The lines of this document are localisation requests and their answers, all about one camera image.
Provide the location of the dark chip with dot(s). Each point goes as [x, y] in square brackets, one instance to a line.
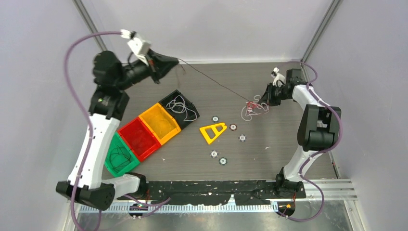
[215, 119]
[242, 138]
[214, 154]

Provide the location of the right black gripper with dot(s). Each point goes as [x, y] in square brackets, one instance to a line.
[268, 97]

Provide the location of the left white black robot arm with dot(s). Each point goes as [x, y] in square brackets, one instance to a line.
[108, 103]

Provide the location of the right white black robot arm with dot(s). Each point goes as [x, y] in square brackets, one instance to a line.
[318, 130]

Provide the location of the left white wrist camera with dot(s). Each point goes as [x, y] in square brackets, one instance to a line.
[137, 44]

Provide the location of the green plastic bin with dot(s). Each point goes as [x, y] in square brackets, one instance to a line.
[120, 159]

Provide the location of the dark chip middle right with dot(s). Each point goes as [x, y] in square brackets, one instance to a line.
[242, 138]

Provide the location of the dark chip lowest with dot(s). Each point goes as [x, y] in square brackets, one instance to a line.
[223, 161]

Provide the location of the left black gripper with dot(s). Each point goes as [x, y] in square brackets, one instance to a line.
[159, 64]

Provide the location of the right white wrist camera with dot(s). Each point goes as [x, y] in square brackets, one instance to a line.
[279, 80]

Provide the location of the slotted aluminium rail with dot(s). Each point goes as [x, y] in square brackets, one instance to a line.
[122, 207]

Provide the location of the red plastic bin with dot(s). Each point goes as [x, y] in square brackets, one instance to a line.
[139, 139]

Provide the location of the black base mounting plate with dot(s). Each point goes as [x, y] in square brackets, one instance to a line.
[217, 192]

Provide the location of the dark chip upper left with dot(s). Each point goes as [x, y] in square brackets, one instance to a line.
[215, 119]

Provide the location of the black plastic bin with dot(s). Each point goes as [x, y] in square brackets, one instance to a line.
[180, 108]

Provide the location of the yellow triangular plastic frame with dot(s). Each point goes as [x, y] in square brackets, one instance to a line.
[211, 132]

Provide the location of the yellow plastic bin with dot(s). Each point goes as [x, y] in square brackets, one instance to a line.
[160, 123]

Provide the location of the dark chip lower left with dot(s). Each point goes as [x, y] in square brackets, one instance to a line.
[214, 154]

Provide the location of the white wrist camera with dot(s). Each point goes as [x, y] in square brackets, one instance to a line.
[279, 80]
[137, 44]

